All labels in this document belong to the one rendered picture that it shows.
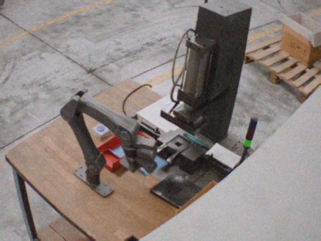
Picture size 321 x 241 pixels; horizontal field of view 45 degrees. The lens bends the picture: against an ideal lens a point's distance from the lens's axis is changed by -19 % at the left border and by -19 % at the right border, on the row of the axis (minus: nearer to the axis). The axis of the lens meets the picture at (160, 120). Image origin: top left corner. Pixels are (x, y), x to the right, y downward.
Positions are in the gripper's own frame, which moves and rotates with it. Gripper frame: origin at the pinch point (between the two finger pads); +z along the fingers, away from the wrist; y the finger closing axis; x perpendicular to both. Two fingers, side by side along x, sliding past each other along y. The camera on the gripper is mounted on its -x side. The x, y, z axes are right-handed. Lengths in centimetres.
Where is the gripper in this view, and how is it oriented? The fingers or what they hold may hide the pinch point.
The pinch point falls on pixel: (137, 168)
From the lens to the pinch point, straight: 188.3
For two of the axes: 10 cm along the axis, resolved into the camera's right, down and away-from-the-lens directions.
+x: -7.5, -4.9, 4.4
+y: 6.5, -6.7, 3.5
